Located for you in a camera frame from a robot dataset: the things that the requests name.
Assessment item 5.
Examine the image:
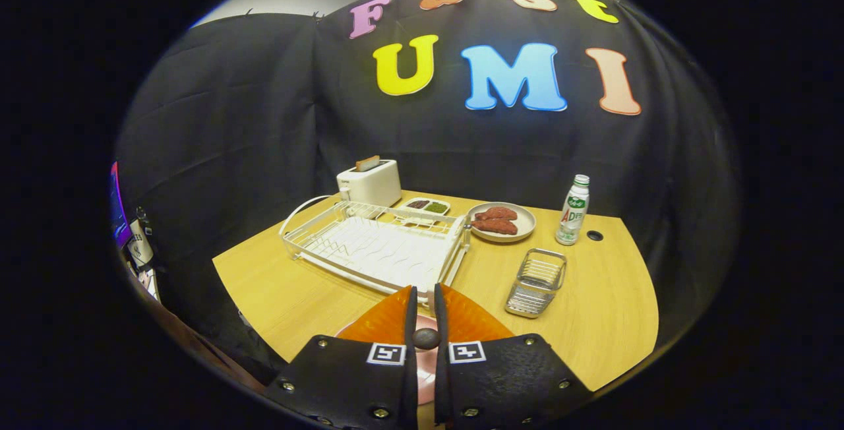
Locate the white printed object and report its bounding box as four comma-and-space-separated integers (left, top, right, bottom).
129, 219, 156, 269

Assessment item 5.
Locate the white toaster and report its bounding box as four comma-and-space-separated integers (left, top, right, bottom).
336, 159, 402, 208

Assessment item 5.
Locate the purple lit screen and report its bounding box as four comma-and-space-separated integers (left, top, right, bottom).
109, 161, 131, 249

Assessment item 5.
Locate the white green label bottle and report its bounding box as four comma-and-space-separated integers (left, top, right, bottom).
555, 174, 591, 247

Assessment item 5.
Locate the white divided bean tray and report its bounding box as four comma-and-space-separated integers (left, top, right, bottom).
400, 197, 452, 216

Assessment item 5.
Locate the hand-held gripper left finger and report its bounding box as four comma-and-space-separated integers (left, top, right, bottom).
264, 286, 419, 430

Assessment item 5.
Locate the metal wire basket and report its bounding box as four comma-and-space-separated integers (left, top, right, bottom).
504, 248, 568, 319

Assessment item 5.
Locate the beige round plate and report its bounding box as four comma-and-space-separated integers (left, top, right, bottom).
466, 202, 537, 243

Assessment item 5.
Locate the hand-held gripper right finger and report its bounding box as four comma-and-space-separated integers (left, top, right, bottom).
433, 283, 594, 430

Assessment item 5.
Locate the pink plate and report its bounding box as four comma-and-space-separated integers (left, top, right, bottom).
335, 313, 441, 406

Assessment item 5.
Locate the white drip tray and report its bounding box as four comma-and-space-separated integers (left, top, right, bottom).
300, 216, 462, 292

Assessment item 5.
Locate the white wire dish rack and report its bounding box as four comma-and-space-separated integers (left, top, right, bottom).
278, 194, 472, 297

